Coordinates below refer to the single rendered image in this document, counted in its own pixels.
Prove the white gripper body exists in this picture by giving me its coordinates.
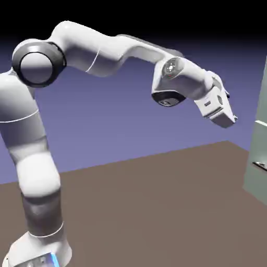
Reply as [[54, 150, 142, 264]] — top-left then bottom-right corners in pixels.
[[209, 90, 239, 129]]

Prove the pale green drawer front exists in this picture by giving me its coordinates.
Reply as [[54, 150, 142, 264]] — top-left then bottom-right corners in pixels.
[[242, 124, 267, 206], [254, 55, 267, 127]]

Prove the pale green cabinet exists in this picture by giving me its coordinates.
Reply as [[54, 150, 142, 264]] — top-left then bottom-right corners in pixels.
[[242, 55, 267, 206]]

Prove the silver metal drawer handle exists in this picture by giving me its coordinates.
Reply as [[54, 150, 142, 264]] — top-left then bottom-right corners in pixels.
[[251, 161, 267, 172]]

